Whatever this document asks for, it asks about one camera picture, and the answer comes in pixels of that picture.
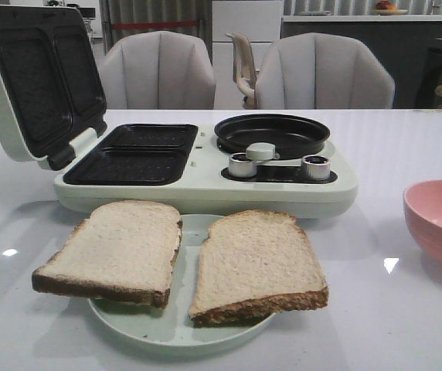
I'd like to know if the beige office chair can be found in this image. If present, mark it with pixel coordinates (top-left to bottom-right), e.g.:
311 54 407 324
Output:
226 33 257 109

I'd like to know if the right grey upholstered chair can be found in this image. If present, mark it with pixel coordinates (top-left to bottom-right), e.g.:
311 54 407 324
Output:
255 32 395 110

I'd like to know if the left silver control knob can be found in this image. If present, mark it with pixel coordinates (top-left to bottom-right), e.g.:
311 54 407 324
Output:
228 152 257 179

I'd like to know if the white cabinet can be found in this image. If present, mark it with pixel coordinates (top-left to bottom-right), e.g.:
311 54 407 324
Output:
212 1 284 110

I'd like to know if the bread slice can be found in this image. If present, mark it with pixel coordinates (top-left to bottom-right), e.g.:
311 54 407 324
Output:
189 210 329 326
32 200 182 308

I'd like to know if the right silver control knob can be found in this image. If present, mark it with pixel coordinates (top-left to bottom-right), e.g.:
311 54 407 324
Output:
301 155 331 181

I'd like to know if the fruit plate on counter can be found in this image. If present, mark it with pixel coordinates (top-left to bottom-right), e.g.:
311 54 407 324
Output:
372 0 409 15

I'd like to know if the black round frying pan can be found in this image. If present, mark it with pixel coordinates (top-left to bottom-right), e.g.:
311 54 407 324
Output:
214 113 330 160

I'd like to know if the left grey upholstered chair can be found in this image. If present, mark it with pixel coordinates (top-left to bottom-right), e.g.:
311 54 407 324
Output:
98 31 216 110

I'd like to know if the grey upholstered chair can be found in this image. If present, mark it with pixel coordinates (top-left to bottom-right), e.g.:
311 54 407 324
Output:
98 31 216 110
255 32 395 110

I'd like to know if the green sandwich maker lid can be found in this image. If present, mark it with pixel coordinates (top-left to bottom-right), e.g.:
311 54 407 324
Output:
0 5 107 170

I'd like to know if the green round plate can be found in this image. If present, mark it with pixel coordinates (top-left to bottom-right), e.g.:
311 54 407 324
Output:
88 214 274 357

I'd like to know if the silver control knob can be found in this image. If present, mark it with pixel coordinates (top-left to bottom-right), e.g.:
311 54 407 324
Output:
228 152 257 179
301 155 331 181

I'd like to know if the dark counter with white top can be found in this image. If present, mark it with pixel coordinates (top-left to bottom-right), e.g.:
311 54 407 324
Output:
281 15 442 109

